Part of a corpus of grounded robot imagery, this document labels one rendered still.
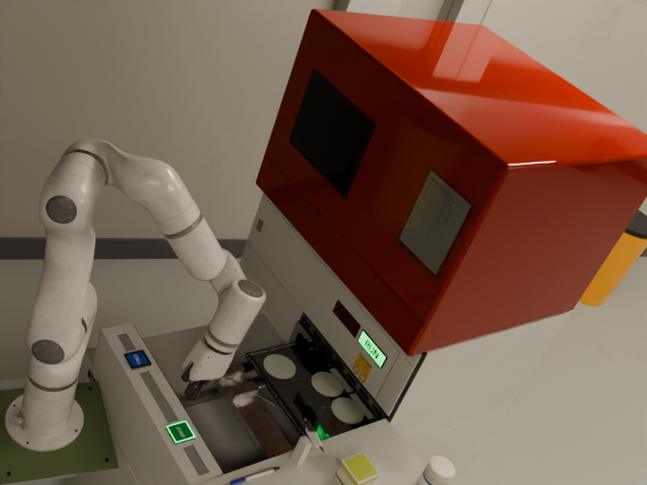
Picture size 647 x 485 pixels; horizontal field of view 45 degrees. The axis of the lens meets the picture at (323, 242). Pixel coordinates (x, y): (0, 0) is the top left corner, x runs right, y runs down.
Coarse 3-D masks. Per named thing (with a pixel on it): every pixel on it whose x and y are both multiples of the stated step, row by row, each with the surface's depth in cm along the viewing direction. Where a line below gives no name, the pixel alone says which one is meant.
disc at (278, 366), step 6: (276, 354) 236; (264, 360) 232; (270, 360) 233; (276, 360) 234; (282, 360) 234; (288, 360) 235; (264, 366) 230; (270, 366) 231; (276, 366) 232; (282, 366) 232; (288, 366) 233; (294, 366) 234; (270, 372) 228; (276, 372) 229; (282, 372) 230; (288, 372) 231; (294, 372) 232; (282, 378) 228
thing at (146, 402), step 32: (96, 352) 216; (128, 352) 208; (128, 384) 202; (160, 384) 203; (128, 416) 204; (160, 416) 195; (160, 448) 191; (192, 448) 190; (160, 480) 193; (192, 480) 182
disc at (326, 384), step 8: (312, 376) 233; (320, 376) 234; (328, 376) 235; (312, 384) 230; (320, 384) 231; (328, 384) 232; (336, 384) 234; (320, 392) 229; (328, 392) 230; (336, 392) 231
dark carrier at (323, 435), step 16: (272, 352) 236; (288, 352) 238; (304, 352) 241; (304, 368) 235; (320, 368) 237; (272, 384) 225; (288, 384) 227; (304, 384) 229; (288, 400) 222; (304, 400) 224; (320, 400) 226; (304, 416) 219; (320, 416) 221; (320, 432) 216; (336, 432) 218
